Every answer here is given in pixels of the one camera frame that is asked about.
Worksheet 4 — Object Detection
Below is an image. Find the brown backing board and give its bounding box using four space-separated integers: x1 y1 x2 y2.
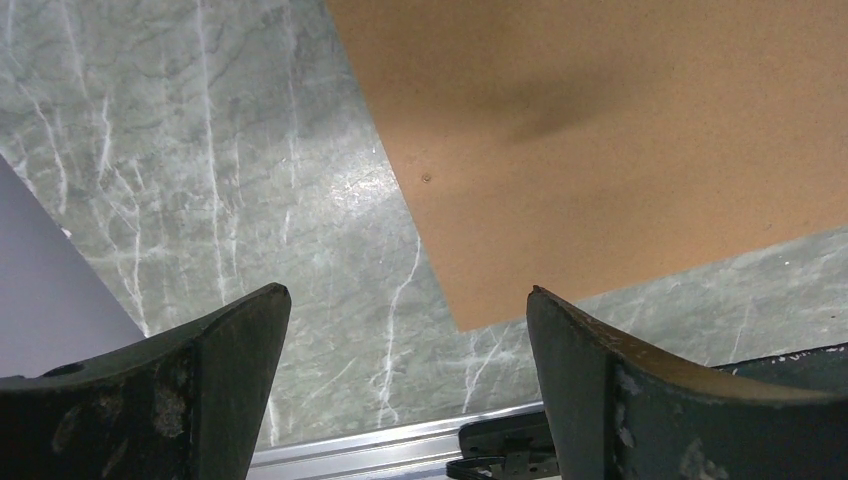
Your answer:
327 1 847 331

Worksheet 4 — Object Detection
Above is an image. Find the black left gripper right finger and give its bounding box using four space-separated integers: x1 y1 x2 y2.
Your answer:
527 287 847 479

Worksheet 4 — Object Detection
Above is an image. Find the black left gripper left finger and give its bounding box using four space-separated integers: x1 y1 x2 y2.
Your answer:
1 283 292 479

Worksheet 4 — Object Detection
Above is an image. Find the aluminium rail frame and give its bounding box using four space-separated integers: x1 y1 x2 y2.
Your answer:
247 401 543 479

